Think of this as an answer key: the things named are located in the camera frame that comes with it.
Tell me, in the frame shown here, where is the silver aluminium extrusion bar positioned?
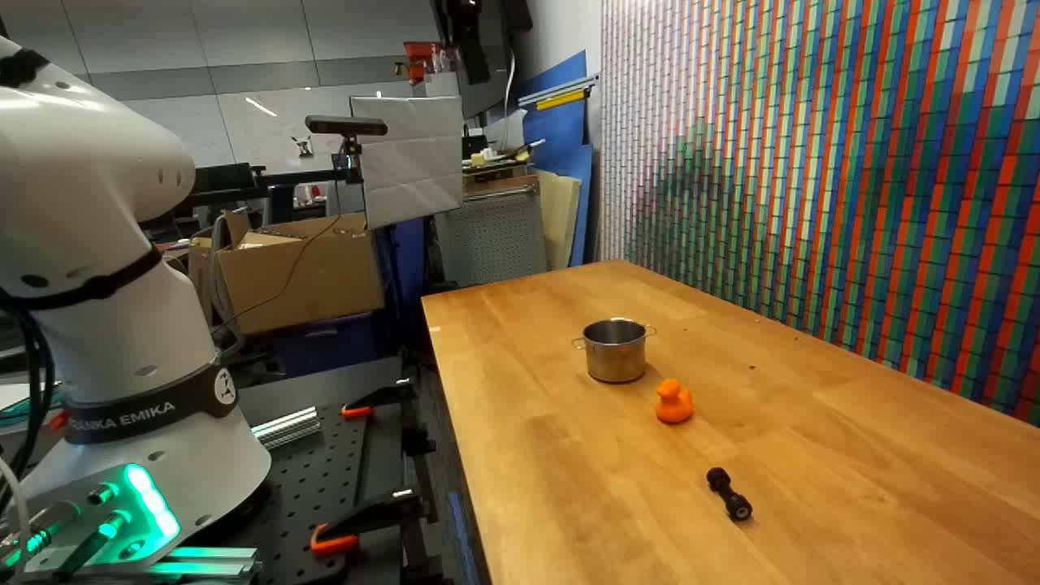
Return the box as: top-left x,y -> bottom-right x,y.
248,402 -> 324,452

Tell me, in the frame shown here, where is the black clamp with orange handle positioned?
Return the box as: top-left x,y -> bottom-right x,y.
339,376 -> 419,425
306,487 -> 429,563

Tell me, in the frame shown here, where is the brown cardboard box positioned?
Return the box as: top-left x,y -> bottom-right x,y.
188,212 -> 385,337

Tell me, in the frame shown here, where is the black camera on stand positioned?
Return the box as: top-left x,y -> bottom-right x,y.
301,112 -> 389,177

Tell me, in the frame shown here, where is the small black dumbbell-shaped object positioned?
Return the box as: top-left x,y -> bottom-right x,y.
705,466 -> 757,528

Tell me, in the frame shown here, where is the small steel pot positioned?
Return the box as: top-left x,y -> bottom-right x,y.
580,315 -> 651,387

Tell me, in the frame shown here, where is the beige foam board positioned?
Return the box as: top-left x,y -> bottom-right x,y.
537,165 -> 586,274

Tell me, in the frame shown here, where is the aluminium base rail, green light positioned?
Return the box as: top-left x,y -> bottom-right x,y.
0,458 -> 263,585

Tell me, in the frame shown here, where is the white flat panel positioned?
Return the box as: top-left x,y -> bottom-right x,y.
347,92 -> 468,231

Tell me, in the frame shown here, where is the orange rubber duck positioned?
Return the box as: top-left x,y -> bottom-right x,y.
652,375 -> 697,428

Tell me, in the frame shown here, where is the blue foam board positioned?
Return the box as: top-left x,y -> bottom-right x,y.
524,48 -> 602,269

